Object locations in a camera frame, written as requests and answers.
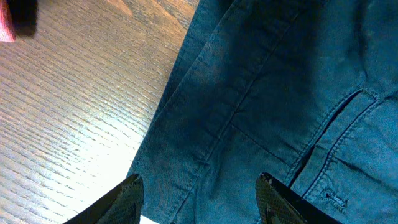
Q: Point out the navy blue shorts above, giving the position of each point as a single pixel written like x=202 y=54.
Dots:
x=303 y=90

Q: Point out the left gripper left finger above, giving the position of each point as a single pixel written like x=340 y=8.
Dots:
x=121 y=205

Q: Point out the red folded garment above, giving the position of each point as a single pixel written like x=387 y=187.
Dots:
x=7 y=33

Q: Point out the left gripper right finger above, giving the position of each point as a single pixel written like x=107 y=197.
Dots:
x=278 y=204

